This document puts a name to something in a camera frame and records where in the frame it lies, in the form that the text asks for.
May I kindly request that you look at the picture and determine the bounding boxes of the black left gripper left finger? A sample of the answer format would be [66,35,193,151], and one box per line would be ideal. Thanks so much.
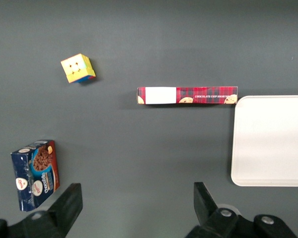
[21,183,83,238]

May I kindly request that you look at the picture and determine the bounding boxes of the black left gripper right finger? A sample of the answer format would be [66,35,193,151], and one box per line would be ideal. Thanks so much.
[185,182,240,238]

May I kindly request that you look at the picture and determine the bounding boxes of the red plaid cookie box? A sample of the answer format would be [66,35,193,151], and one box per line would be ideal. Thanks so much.
[136,86,238,105]

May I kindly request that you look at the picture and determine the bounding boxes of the blue chocolate snack box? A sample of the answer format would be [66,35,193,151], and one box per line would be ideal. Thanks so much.
[10,139,61,212]

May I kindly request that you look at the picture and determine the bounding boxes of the white plastic tray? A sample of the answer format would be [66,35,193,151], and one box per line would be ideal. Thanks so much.
[230,95,298,187]

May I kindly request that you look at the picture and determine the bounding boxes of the orange yellow sticky notes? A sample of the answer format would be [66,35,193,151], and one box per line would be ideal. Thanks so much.
[60,53,96,84]

